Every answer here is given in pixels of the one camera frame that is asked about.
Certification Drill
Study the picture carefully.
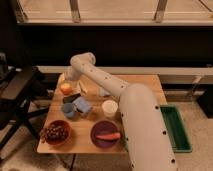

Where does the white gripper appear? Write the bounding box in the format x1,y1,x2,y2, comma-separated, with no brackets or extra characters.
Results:
59,66,80,84

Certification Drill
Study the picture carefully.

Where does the orange apple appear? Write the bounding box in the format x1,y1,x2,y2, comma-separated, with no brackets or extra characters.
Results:
60,83,72,95

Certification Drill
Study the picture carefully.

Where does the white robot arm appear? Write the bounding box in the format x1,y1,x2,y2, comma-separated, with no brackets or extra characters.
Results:
64,52,178,171

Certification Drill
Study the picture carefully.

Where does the white paper cup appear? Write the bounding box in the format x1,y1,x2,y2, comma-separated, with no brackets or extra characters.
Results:
102,100,118,117

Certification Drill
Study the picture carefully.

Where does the black rectangular block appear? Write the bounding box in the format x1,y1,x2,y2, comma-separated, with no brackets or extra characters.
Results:
63,93,81,103

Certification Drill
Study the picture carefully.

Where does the blue mug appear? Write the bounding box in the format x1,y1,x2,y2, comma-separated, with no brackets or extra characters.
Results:
61,103,75,118

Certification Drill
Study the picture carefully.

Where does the blue folded cloth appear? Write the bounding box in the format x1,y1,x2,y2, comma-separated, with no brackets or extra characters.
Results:
99,87,110,97

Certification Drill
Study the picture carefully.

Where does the black chair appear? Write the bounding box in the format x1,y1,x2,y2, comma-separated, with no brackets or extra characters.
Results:
0,52,49,151

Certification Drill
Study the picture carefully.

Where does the wooden table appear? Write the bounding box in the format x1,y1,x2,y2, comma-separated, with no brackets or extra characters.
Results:
36,73,168,155

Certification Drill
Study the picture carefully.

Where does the dark grapes bunch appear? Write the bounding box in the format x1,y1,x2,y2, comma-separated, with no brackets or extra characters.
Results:
41,125,67,140

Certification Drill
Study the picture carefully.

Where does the red bowl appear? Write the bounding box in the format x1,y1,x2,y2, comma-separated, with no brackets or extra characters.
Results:
44,120,71,146

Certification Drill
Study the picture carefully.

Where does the purple plate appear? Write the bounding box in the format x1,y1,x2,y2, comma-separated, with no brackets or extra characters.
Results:
90,120,121,149

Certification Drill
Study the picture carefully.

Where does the orange carrot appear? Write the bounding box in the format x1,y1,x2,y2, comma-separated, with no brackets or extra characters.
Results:
96,133,121,141

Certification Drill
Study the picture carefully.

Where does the green plastic tray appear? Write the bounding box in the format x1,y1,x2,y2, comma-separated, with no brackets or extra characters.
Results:
160,105,192,153

